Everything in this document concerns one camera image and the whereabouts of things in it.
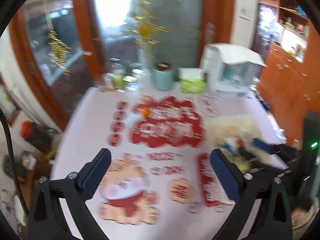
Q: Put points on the white plastic storage bin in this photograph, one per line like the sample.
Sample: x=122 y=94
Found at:
x=228 y=132

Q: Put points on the green pastry packet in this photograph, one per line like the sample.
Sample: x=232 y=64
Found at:
x=242 y=165

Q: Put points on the green tissue box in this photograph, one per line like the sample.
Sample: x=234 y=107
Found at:
x=191 y=80

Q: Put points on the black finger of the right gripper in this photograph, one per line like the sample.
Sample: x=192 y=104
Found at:
x=268 y=148

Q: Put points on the orange wooden cabinet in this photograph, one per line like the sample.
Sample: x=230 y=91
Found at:
x=290 y=87

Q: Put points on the orange white snack packet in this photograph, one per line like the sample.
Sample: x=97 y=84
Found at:
x=138 y=115

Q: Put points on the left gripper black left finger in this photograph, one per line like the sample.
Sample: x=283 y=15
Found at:
x=46 y=218

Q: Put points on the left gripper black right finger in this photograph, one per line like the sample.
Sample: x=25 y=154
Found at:
x=273 y=219

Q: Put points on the pink printed table mat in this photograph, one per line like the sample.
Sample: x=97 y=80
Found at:
x=160 y=184

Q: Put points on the green label glass jar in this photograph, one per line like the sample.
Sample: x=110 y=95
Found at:
x=117 y=74

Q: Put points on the white countertop appliance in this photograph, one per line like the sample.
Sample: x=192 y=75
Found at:
x=230 y=69

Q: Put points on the teal cylindrical canister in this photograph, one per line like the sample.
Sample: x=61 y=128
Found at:
x=162 y=76

